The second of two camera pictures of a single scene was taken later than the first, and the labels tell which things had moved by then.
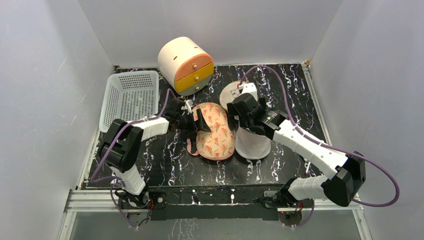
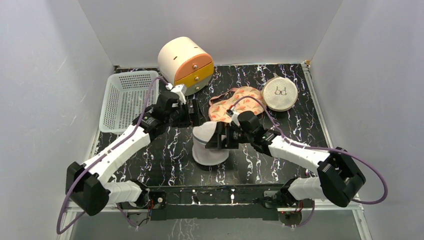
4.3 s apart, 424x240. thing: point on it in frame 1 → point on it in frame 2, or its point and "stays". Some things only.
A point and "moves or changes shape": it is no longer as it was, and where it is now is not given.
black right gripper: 244,108 → 224,136
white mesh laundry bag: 250,145 moves or changes shape
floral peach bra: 219,143 moves or changes shape
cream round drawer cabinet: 187,68 stays
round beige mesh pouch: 229,91 → 279,94
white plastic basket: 129,95 stays
